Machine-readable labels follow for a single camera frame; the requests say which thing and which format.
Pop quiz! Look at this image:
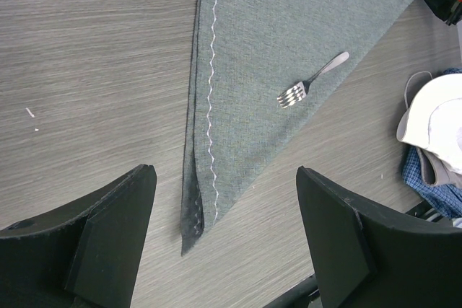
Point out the blue checkered cloth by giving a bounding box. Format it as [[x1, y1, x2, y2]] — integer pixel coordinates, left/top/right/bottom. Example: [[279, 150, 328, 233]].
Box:
[[396, 69, 461, 219]]

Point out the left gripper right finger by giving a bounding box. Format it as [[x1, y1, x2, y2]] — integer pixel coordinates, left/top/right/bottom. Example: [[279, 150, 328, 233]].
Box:
[[296, 167, 461, 307]]

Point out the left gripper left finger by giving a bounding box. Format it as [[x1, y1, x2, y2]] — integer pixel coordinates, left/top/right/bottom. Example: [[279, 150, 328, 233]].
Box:
[[1, 164, 157, 307]]

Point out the grey napkin white stitching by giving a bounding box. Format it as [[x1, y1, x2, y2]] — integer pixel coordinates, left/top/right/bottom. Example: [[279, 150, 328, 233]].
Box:
[[180, 0, 413, 253]]

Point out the white folded cloth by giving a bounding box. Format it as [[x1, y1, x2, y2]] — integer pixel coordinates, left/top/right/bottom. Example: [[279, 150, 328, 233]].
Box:
[[396, 72, 462, 175]]

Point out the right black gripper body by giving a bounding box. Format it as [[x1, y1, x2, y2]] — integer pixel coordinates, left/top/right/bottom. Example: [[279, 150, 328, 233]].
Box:
[[445, 0, 462, 26]]

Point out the silver metal fork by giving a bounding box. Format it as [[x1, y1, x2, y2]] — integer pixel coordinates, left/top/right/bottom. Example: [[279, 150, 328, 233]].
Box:
[[277, 52, 349, 109]]

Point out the beige folded cloth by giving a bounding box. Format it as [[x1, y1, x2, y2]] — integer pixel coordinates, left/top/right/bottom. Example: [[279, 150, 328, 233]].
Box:
[[403, 71, 462, 188]]

